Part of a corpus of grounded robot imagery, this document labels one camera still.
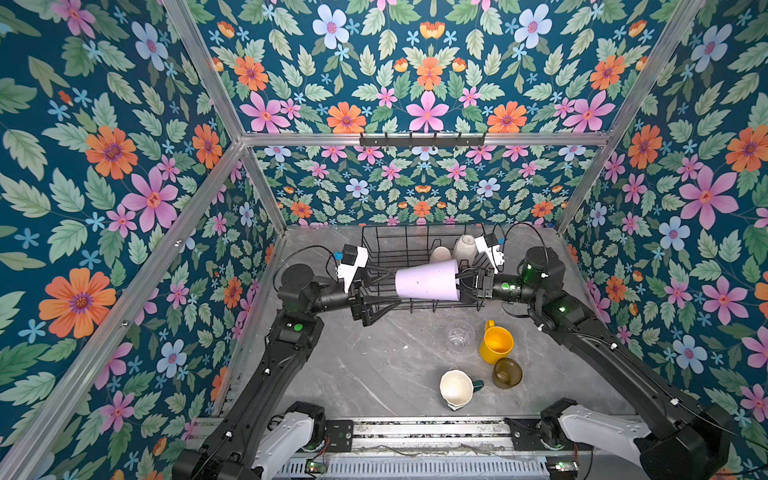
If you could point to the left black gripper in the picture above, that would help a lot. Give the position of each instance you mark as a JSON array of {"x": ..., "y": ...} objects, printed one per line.
[{"x": 361, "y": 308}]

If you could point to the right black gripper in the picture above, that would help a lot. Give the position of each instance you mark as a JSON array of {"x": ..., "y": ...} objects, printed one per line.
[{"x": 484, "y": 282}]

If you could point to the lilac plastic tumbler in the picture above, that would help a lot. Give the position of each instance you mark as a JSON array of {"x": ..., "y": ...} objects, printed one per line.
[{"x": 433, "y": 281}]

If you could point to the white ceramic mug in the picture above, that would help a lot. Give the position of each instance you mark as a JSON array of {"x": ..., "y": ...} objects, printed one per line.
[{"x": 465, "y": 250}]

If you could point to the clear glass cup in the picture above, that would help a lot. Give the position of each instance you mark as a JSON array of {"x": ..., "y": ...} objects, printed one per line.
[{"x": 459, "y": 337}]

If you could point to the dark green mug cream inside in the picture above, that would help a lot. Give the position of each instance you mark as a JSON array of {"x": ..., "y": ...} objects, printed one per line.
[{"x": 457, "y": 389}]

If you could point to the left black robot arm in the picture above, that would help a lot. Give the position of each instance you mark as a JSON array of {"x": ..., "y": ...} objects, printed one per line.
[{"x": 251, "y": 442}]

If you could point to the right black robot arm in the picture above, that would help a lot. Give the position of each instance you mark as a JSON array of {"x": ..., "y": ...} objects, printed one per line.
[{"x": 676, "y": 438}]

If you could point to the yellow mug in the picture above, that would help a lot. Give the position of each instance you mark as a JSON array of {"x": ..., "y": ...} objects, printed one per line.
[{"x": 497, "y": 343}]

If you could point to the amber glass cup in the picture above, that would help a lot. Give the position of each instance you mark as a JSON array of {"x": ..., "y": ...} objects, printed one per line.
[{"x": 507, "y": 373}]

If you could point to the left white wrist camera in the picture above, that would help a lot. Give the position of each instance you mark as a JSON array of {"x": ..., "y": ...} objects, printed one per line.
[{"x": 353, "y": 258}]

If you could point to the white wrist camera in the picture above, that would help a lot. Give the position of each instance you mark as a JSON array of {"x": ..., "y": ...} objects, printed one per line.
[
  {"x": 488, "y": 245},
  {"x": 353, "y": 258}
]

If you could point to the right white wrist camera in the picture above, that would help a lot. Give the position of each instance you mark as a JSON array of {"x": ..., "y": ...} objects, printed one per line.
[{"x": 488, "y": 245}]

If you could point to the black wire dish rack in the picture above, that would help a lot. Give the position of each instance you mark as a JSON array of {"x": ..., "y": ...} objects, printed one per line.
[{"x": 396, "y": 248}]

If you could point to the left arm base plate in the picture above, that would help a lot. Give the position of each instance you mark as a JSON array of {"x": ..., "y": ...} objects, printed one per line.
[{"x": 335, "y": 436}]

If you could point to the aluminium mounting rail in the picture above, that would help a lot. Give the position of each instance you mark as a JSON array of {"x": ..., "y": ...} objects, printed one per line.
[{"x": 410, "y": 436}]

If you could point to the black hook rail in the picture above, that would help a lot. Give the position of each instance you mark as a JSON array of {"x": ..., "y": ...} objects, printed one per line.
[{"x": 408, "y": 140}]

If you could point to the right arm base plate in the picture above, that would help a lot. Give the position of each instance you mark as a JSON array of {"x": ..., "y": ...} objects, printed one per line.
[{"x": 537, "y": 434}]

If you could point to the white slotted cable duct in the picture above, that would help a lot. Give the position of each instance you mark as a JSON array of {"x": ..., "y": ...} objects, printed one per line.
[{"x": 420, "y": 468}]

